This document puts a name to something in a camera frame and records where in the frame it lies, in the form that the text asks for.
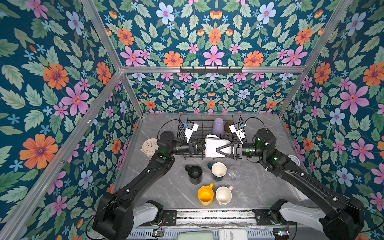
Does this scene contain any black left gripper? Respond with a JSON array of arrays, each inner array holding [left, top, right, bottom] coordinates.
[[169, 137, 212, 159]]

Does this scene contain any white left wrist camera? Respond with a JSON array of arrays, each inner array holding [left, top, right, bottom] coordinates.
[[184, 122, 199, 143]]

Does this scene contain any white faceted mug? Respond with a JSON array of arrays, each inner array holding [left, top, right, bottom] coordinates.
[[205, 135, 231, 158]]

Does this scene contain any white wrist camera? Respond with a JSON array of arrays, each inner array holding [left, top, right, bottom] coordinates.
[[184, 122, 199, 143], [229, 125, 246, 144]]

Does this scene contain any white rectangular box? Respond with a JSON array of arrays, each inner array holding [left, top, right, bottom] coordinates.
[[291, 185, 309, 201]]

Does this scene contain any black wire dish rack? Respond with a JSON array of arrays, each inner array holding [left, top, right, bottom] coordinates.
[[175, 114, 246, 160]]

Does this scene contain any brown textured cup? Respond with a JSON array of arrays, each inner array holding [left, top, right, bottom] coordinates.
[[224, 120, 234, 134]]

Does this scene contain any pink round clock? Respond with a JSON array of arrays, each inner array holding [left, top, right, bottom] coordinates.
[[141, 138, 159, 158]]

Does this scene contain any green device at front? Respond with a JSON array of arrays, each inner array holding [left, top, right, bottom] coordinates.
[[177, 231, 215, 240]]

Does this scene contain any clear glass cup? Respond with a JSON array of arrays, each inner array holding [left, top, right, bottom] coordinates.
[[228, 166, 241, 181]]

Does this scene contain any green mug white inside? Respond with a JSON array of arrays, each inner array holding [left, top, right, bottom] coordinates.
[[207, 162, 227, 182]]

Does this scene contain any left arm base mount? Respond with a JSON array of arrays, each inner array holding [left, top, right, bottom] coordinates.
[[133, 200, 178, 228]]

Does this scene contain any lavender plastic cup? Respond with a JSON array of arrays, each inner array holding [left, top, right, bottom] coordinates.
[[212, 118, 225, 138]]

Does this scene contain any white device at front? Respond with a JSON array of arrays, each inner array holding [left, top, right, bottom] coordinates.
[[219, 229, 248, 240]]

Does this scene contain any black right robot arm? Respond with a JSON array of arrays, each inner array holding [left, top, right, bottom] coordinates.
[[206, 129, 365, 240]]

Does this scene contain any white round clock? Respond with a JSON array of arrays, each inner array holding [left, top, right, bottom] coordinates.
[[288, 155, 301, 166]]

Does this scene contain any black hook rail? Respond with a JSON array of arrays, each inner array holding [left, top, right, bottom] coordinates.
[[179, 66, 243, 75]]

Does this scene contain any cream mug pink handle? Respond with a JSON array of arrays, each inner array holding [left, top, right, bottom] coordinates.
[[215, 186, 234, 206]]

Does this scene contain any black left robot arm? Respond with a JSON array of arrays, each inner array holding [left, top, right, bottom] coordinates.
[[92, 131, 206, 240]]

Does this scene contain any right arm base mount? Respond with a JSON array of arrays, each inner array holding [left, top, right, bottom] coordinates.
[[252, 199, 289, 226]]

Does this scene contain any black mug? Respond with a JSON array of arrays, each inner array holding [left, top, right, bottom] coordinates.
[[185, 166, 203, 185]]

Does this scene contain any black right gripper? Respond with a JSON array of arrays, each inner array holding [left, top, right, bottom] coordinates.
[[217, 140, 266, 163]]

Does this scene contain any yellow mug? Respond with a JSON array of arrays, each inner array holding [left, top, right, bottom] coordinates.
[[197, 183, 214, 207]]

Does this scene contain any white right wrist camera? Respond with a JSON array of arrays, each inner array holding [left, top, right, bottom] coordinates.
[[229, 125, 246, 144]]

